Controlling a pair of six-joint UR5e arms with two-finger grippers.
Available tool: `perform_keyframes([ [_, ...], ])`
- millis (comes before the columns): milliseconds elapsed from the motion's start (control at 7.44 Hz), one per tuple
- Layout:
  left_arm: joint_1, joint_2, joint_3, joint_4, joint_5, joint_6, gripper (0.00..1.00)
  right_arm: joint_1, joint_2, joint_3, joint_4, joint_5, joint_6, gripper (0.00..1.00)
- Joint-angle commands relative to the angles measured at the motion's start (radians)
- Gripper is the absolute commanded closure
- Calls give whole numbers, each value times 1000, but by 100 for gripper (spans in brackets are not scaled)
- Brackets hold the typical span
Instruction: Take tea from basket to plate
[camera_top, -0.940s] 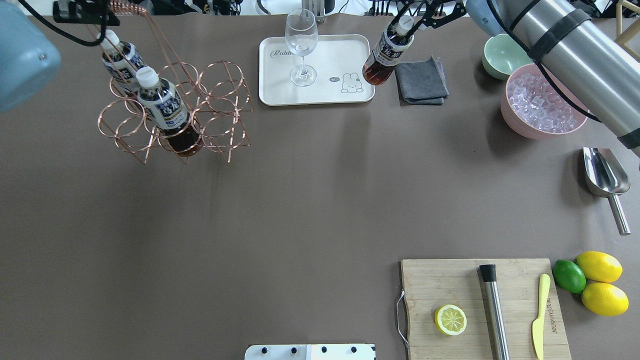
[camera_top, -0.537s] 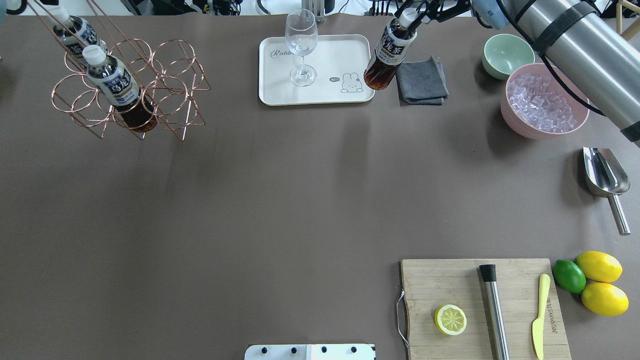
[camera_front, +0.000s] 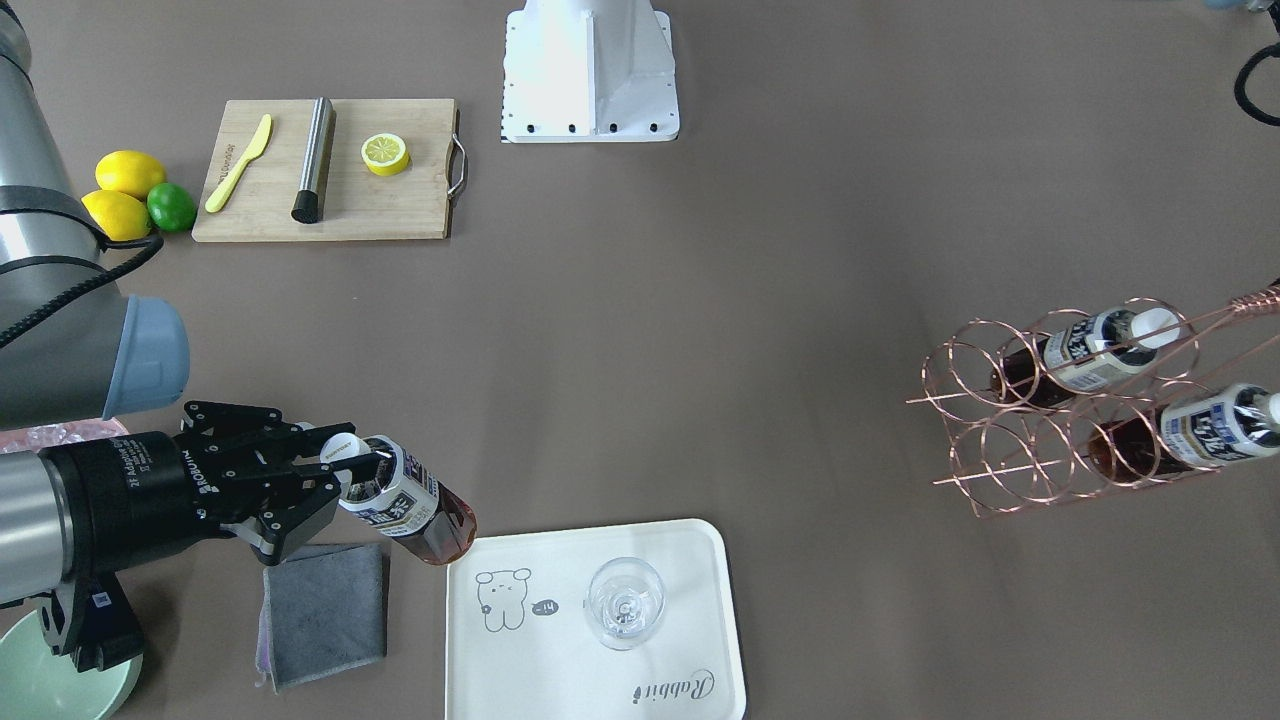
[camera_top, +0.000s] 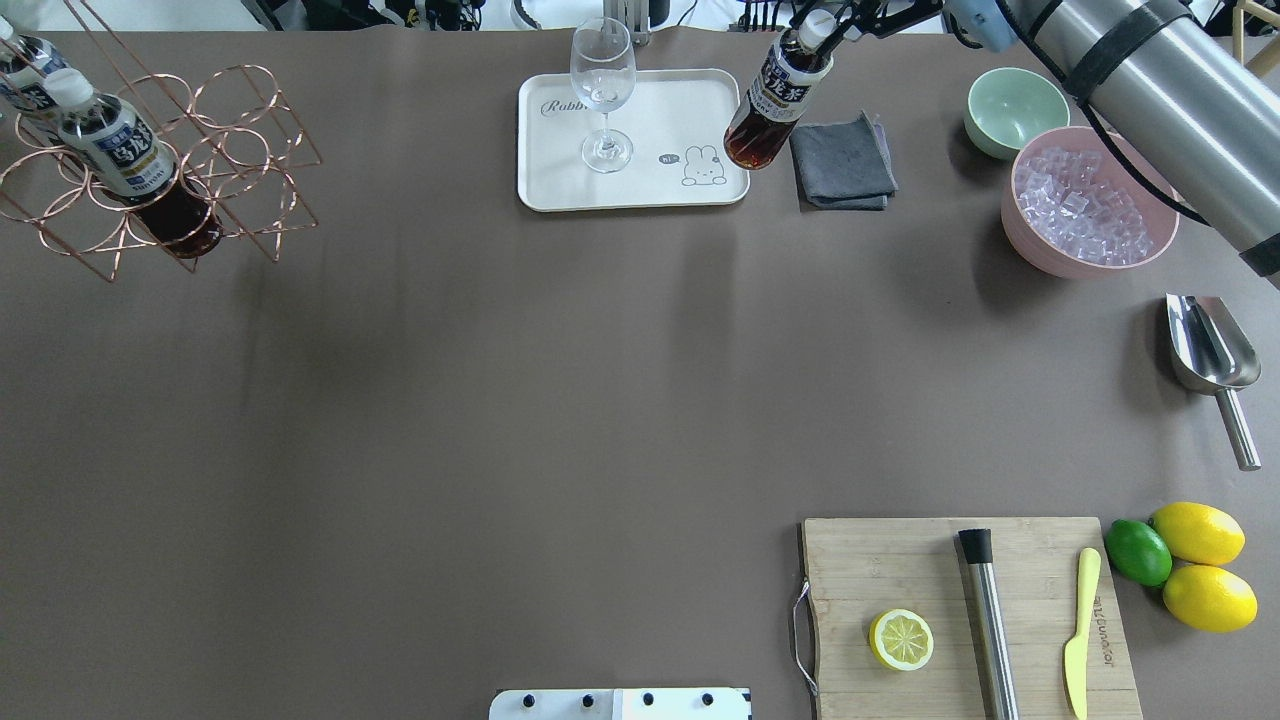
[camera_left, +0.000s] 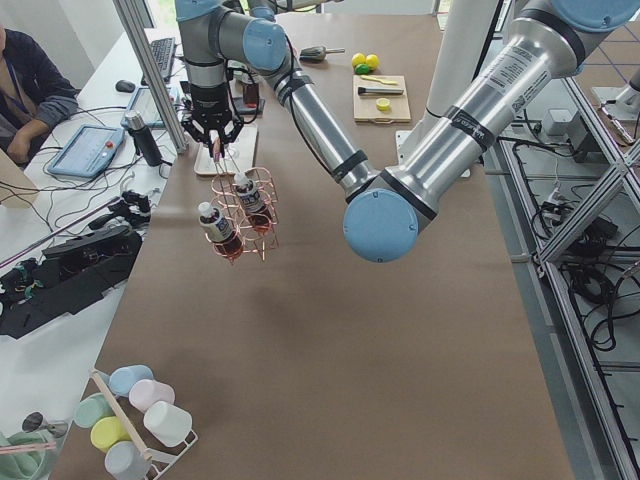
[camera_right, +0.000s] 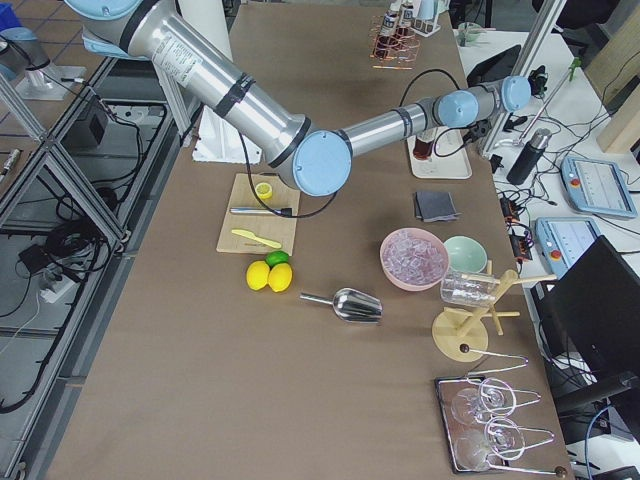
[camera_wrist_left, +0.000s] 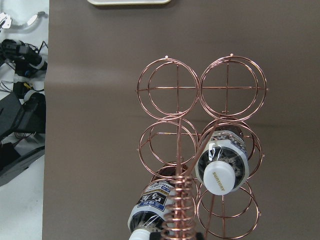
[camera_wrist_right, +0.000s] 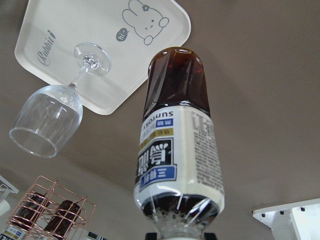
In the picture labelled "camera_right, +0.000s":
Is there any folded grey cloth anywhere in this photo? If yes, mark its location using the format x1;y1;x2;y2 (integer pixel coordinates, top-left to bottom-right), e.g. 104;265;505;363
414;191;459;223

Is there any glass jar on stand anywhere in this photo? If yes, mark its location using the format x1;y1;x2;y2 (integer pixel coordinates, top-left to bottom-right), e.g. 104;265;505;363
440;270;499;307

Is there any aluminium frame post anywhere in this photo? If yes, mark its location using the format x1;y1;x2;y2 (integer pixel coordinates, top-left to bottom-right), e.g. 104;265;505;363
478;0;566;159

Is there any wooden cup stand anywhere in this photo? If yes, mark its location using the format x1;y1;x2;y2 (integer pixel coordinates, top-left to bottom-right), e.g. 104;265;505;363
431;261;557;362

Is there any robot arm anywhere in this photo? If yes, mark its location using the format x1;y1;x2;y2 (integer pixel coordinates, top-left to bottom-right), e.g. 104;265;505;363
68;1;531;196

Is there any tea bottle back right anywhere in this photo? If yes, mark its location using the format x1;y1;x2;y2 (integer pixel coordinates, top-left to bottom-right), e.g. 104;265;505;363
396;0;414;39

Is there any half lemon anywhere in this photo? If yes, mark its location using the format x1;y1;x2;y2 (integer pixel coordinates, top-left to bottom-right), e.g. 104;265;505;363
254;182;273;200

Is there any hanging wine glass near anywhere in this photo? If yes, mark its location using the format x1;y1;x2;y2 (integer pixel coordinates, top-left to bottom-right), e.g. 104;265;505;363
484;417;525;461

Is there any tea bottle white cap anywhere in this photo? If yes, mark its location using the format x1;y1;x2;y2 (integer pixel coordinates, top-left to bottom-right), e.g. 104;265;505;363
412;127;438;161

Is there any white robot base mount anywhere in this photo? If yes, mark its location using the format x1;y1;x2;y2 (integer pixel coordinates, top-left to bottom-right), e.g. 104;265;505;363
178;0;246;164

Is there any black monitor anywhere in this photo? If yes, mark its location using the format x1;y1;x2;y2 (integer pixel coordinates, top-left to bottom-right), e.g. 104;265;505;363
537;234;640;401

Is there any metal ice scoop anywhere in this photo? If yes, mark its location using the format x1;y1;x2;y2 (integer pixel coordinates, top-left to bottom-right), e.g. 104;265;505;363
299;288;383;324

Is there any green lime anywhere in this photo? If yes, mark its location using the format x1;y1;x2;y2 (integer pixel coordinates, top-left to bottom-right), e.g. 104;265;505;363
265;250;289;268

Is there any cream rabbit tray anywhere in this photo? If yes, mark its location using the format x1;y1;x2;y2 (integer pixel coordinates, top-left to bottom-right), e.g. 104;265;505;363
405;130;472;180

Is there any teach pendant near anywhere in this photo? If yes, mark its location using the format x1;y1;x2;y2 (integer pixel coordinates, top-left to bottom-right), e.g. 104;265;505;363
535;216;601;278

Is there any green bowl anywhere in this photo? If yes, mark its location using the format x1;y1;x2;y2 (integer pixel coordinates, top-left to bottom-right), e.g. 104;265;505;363
444;236;488;273

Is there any copper wire bottle basket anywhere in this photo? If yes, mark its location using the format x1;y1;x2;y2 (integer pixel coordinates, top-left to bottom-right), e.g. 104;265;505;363
369;15;420;70

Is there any teach pendant far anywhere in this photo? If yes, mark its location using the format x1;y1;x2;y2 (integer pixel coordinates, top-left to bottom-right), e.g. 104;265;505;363
561;156;638;219

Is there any yellow plastic knife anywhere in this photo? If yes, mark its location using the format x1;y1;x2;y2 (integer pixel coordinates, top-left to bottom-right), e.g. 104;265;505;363
231;228;282;249

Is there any hanging wine glass far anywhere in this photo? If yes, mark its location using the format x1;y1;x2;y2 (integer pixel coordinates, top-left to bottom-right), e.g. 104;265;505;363
478;378;516;416

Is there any yellow lemon lower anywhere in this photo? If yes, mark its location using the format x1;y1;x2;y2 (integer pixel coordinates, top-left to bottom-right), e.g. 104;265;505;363
267;263;293;293

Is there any bamboo cutting board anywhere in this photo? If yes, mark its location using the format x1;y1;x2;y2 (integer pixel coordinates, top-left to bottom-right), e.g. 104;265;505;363
216;173;300;255

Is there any pink bowl of ice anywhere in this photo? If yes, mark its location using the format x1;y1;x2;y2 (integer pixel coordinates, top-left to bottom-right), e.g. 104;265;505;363
379;228;449;292

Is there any teach pendant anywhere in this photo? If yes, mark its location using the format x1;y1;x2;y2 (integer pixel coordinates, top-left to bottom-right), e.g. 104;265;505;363
535;216;601;278
561;156;638;219

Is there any hanging wine glass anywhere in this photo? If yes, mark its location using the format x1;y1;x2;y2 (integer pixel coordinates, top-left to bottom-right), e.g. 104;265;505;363
484;417;525;461
478;378;516;416

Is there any tea bottle back left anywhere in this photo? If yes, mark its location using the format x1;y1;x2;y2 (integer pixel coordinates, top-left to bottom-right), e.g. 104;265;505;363
373;1;400;58

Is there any wine glass rack tray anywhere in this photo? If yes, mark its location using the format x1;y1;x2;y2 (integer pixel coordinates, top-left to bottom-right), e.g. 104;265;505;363
436;354;567;479

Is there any yellow lemon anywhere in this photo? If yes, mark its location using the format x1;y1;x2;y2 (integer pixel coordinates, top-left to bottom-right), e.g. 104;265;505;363
267;263;293;293
245;260;270;291

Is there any black thermos bottle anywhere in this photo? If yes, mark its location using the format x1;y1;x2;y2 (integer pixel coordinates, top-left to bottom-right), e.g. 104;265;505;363
506;128;552;185

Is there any steel muddler black tip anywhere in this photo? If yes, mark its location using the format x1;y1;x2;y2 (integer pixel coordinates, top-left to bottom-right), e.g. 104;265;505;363
229;207;293;218

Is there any yellow lemon upper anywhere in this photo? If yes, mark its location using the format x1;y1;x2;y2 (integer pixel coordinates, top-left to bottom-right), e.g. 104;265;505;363
245;260;270;291

